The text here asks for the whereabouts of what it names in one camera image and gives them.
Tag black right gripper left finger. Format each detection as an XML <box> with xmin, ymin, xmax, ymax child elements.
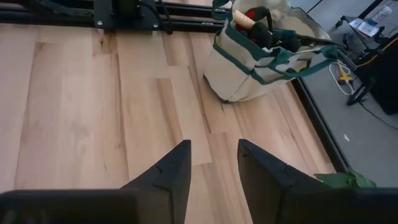
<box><xmin>119</xmin><ymin>139</ymin><xmax>192</xmax><ymax>224</ymax></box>

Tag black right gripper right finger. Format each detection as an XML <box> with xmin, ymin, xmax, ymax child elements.
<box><xmin>237</xmin><ymin>138</ymin><xmax>353</xmax><ymax>224</ymax></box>

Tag hand rake wooden handle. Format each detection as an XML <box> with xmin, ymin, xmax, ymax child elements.
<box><xmin>233</xmin><ymin>9</ymin><xmax>256</xmax><ymax>30</ymax></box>

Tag beige gardening bag green trim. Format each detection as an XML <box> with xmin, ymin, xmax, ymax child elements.
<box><xmin>203</xmin><ymin>0</ymin><xmax>343</xmax><ymax>103</ymax></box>

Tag green plant in white pot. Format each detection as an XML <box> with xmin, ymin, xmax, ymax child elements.
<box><xmin>313</xmin><ymin>170</ymin><xmax>377</xmax><ymax>190</ymax></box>

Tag black tripod leg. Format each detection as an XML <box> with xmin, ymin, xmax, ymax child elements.
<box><xmin>346</xmin><ymin>81</ymin><xmax>373</xmax><ymax>107</ymax></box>

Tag black equipment case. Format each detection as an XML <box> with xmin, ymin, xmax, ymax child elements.
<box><xmin>357</xmin><ymin>32</ymin><xmax>398</xmax><ymax>115</ymax></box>

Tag white paper sheets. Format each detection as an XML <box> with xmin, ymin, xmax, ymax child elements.
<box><xmin>348</xmin><ymin>17</ymin><xmax>380</xmax><ymax>38</ymax></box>

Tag white and yellow cable bundle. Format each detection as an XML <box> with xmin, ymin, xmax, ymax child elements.
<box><xmin>328</xmin><ymin>60</ymin><xmax>358</xmax><ymax>96</ymax></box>

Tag black aluminium table frame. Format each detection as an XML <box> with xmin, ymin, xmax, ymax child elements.
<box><xmin>0</xmin><ymin>0</ymin><xmax>354</xmax><ymax>175</ymax></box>

